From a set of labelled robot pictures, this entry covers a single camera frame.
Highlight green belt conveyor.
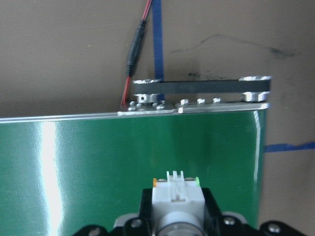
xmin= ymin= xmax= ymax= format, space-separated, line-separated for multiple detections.
xmin=0 ymin=75 xmax=273 ymax=236

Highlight green push button switch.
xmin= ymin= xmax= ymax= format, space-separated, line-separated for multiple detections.
xmin=152 ymin=170 xmax=206 ymax=236

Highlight red black conveyor wire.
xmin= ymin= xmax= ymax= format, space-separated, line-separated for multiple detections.
xmin=120 ymin=0 xmax=153 ymax=107

